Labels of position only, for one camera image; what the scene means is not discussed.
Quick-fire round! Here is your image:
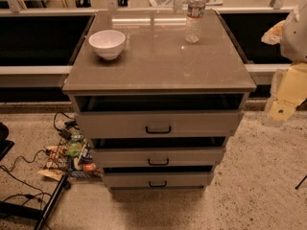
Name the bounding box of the grey drawer cabinet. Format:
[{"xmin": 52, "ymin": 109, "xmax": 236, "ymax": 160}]
[{"xmin": 61, "ymin": 9, "xmax": 257, "ymax": 194}]

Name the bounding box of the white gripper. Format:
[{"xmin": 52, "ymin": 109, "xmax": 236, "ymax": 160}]
[{"xmin": 261, "ymin": 0, "xmax": 307, "ymax": 126}]

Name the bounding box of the white ceramic bowl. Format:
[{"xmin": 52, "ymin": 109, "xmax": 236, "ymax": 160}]
[{"xmin": 88, "ymin": 30, "xmax": 126, "ymax": 60}]

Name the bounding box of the clear plastic water bottle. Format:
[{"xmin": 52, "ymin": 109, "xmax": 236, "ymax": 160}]
[{"xmin": 184, "ymin": 0, "xmax": 205, "ymax": 43}]

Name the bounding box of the grey drawer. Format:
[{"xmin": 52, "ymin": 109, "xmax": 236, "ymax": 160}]
[
  {"xmin": 91, "ymin": 147, "xmax": 225, "ymax": 168},
  {"xmin": 102, "ymin": 172, "xmax": 214, "ymax": 189},
  {"xmin": 76, "ymin": 111, "xmax": 244, "ymax": 139}
]

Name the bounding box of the pile of snack bags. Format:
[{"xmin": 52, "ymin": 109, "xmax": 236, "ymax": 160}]
[{"xmin": 37, "ymin": 134, "xmax": 101, "ymax": 180}]

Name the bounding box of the black power adapter cable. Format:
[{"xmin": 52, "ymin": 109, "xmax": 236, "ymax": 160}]
[{"xmin": 53, "ymin": 111, "xmax": 81, "ymax": 142}]

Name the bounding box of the black stand base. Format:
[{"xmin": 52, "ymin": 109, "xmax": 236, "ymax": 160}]
[{"xmin": 0, "ymin": 173, "xmax": 71, "ymax": 230}]

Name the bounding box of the grey bottom drawer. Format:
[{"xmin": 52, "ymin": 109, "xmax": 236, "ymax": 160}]
[{"xmin": 102, "ymin": 172, "xmax": 214, "ymax": 189}]

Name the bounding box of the black tripod leg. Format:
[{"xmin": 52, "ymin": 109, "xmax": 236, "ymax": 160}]
[{"xmin": 295, "ymin": 174, "xmax": 307, "ymax": 190}]

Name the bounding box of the grey top drawer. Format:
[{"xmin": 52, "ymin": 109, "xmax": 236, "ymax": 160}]
[{"xmin": 76, "ymin": 111, "xmax": 244, "ymax": 139}]

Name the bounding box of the black floor cable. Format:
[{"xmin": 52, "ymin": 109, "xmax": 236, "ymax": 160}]
[{"xmin": 0, "ymin": 149, "xmax": 52, "ymax": 196}]

